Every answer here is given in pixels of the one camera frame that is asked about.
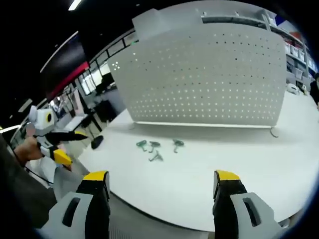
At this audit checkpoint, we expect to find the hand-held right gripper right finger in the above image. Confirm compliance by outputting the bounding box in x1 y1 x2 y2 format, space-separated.
212 170 287 239

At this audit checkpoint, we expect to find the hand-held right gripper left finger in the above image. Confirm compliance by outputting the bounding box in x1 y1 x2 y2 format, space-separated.
39 170 112 239

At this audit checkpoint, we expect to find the white perforated mounting plate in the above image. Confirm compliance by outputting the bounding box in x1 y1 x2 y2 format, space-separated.
107 23 288 138

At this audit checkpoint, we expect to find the person's left hand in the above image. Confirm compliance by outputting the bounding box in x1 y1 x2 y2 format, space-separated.
13 136 43 165

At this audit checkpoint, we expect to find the white background desk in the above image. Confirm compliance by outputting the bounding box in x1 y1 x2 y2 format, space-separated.
61 113 89 132

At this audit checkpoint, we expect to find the black oblong object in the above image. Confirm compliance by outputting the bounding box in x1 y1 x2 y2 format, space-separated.
91 135 104 150

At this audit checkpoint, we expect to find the black and red overhead banner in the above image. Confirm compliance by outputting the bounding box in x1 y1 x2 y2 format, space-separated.
39 30 90 100

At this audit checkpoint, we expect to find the ceiling light strip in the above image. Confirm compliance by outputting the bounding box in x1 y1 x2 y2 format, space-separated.
68 0 85 11

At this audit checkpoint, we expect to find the small white object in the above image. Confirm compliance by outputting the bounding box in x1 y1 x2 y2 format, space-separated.
286 83 300 95

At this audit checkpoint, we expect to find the storage shelf with bins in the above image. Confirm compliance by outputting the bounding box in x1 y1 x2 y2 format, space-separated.
260 6 319 82

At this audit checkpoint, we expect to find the black cable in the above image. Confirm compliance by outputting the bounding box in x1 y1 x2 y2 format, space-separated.
14 149 55 185

